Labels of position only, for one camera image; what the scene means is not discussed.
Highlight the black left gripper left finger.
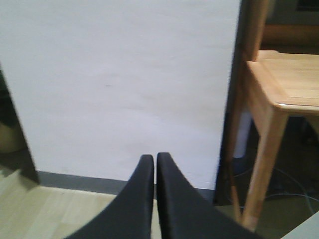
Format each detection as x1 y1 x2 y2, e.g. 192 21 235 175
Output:
68 154 154 239

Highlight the wooden desk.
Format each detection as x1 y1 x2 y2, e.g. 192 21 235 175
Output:
225 0 319 231

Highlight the blue white cylinder under desk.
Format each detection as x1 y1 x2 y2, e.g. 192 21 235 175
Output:
232 112 252 174

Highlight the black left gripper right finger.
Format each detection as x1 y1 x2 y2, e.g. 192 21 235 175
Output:
157 152 260 239

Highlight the white cable under desk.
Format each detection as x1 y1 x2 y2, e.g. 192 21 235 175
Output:
234 164 317 212

